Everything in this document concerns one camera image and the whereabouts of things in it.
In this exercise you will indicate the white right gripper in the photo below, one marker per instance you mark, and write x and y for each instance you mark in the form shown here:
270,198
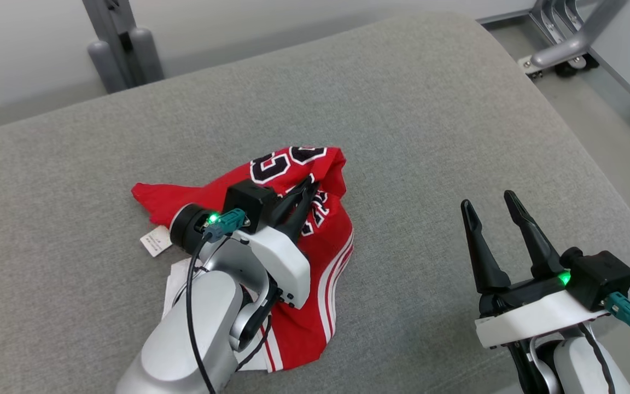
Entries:
534,317

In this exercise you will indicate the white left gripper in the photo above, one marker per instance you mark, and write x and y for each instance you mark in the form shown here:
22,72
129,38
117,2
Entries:
285,262

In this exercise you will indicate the red jersey striped trim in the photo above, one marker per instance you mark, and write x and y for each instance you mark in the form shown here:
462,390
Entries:
328,262

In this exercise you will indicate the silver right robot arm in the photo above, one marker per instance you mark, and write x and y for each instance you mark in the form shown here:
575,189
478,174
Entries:
572,366

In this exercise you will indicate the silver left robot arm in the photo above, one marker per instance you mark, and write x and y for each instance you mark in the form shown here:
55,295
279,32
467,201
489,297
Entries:
211,312

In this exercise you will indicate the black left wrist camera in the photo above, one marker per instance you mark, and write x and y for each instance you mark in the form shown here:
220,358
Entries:
249,202

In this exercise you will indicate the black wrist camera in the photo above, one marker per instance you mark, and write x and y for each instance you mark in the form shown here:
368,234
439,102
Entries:
599,279
249,202

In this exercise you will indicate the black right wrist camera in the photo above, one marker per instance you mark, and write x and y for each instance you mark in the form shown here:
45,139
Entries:
599,279

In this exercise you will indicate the grey metal wheeled frame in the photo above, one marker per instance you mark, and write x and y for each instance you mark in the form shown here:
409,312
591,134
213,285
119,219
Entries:
572,46

